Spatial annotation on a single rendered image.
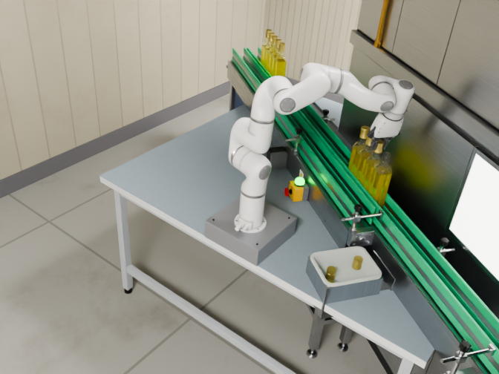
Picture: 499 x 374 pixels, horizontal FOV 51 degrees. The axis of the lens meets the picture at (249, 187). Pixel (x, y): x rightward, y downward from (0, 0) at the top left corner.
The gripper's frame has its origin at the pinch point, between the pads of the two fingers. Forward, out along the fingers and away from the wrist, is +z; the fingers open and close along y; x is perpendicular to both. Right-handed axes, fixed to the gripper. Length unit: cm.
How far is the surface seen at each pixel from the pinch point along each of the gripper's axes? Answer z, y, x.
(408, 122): -6.6, -12.1, -4.0
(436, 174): -3.5, -12.5, 20.8
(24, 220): 146, 153, -97
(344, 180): 24.0, 6.0, -3.2
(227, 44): 143, -17, -272
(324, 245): 36.4, 19.9, 19.3
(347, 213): 20.8, 13.1, 15.8
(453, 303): 3, 3, 67
